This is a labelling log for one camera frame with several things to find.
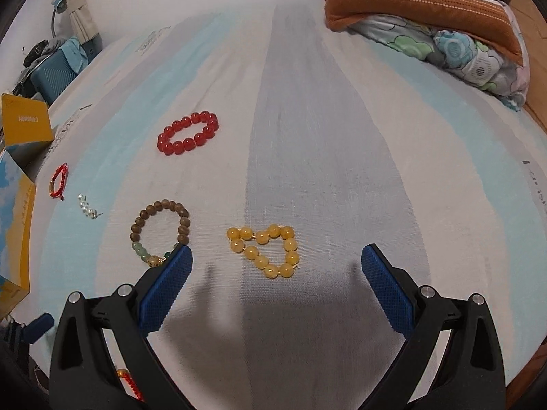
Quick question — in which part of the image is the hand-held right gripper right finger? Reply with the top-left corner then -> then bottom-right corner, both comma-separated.
361,243 -> 507,410

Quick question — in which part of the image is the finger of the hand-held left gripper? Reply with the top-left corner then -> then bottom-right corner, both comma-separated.
19,313 -> 55,346

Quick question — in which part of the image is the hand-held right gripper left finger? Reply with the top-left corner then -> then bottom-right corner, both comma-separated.
49,244 -> 201,410

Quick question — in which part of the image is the brown wooden bead bracelet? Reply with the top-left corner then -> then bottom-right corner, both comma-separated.
130,199 -> 191,269

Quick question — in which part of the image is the yellow bead bracelet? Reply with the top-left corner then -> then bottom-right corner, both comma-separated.
226,224 -> 301,280

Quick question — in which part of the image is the multicoloured bead bracelet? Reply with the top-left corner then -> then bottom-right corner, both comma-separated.
115,367 -> 145,403

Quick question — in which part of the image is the white cardboard box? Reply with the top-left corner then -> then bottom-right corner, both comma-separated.
0,93 -> 55,321

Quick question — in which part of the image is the red bead bracelet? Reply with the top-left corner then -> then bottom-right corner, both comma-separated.
157,111 -> 220,155

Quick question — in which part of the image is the red cord bracelet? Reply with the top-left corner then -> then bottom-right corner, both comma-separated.
48,163 -> 69,201

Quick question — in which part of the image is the blue suitcase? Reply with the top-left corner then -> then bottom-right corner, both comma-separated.
29,45 -> 92,106

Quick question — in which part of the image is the light blue cloth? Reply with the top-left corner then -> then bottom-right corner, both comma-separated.
60,36 -> 93,74

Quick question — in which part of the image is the floral quilt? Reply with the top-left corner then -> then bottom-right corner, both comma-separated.
348,14 -> 531,112

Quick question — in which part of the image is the pile of dark clothes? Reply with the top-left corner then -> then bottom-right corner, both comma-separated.
21,38 -> 65,68

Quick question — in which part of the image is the striped blanket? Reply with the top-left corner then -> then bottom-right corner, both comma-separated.
323,0 -> 524,67

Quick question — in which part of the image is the beige curtain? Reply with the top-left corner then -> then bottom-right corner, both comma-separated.
55,0 -> 102,42

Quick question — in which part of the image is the blue desk lamp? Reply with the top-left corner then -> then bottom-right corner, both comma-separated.
50,0 -> 70,44

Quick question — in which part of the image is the white pearl bracelet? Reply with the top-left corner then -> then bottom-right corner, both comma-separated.
77,194 -> 104,219

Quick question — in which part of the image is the wooden bed frame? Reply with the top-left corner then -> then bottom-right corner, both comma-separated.
506,0 -> 547,137

